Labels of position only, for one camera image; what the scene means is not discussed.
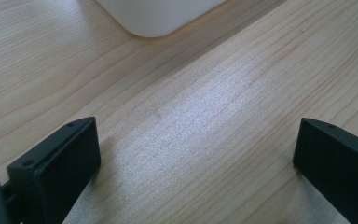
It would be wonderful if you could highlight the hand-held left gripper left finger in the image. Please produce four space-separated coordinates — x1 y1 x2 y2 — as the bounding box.
7 116 102 224

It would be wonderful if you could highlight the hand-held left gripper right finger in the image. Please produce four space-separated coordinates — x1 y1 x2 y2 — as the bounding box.
292 117 358 224

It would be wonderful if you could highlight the white rounded tray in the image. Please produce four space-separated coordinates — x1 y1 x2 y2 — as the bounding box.
95 0 227 38

